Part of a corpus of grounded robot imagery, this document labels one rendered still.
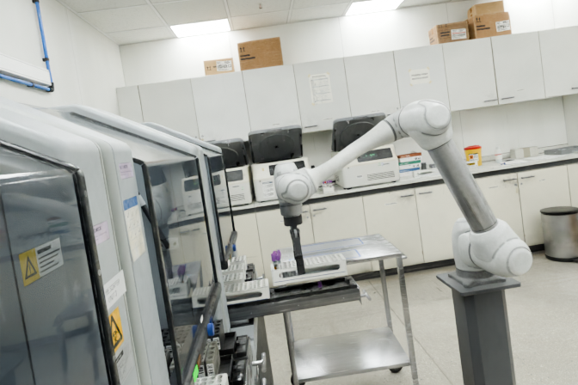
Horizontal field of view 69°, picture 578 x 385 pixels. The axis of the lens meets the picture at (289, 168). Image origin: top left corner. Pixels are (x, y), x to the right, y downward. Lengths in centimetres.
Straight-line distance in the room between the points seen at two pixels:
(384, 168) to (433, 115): 260
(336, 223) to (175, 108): 193
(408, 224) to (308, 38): 222
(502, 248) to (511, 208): 293
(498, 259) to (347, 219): 250
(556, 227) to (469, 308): 261
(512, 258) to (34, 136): 156
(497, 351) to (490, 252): 52
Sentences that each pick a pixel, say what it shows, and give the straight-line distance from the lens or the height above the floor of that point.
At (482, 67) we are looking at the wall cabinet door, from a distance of 489.
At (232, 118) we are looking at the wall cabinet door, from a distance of 428.
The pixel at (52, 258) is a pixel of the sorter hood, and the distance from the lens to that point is 46.
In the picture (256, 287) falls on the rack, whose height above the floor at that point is 86.
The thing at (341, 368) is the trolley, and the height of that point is 28.
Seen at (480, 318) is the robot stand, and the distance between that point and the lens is 204.
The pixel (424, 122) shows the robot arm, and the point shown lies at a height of 141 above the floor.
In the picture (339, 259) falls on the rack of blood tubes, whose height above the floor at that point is 92.
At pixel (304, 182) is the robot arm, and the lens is 146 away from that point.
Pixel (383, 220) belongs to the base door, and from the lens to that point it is 419.
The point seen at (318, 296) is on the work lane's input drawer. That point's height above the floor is 80.
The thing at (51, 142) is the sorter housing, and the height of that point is 144.
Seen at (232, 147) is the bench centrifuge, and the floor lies 146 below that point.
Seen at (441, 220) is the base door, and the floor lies 47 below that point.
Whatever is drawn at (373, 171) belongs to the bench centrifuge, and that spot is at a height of 104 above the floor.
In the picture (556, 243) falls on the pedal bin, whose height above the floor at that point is 17.
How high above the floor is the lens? 139
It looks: 3 degrees down
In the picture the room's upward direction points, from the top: 8 degrees counter-clockwise
